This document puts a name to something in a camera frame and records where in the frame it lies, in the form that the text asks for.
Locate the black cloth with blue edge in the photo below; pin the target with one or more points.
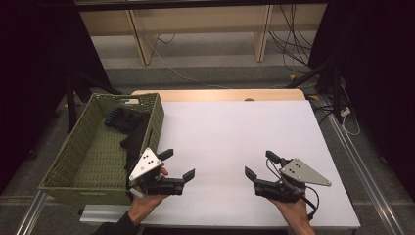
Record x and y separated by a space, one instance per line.
125 119

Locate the green woven basket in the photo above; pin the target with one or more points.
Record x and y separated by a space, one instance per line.
94 156

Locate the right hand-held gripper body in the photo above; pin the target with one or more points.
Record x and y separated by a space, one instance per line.
293 176

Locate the aluminium rail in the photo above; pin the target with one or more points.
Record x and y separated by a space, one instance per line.
365 169
31 213

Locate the person's right hand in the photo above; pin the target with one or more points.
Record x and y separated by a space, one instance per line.
293 212

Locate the light wooden desk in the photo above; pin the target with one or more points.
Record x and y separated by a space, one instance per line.
202 19

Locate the black metal stand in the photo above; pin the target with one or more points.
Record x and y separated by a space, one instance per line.
70 101
336 84

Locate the person's left hand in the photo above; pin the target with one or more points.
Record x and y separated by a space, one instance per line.
145 205

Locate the black curtain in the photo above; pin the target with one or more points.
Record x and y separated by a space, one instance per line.
29 65
375 65

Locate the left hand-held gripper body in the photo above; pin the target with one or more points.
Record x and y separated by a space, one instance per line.
145 164

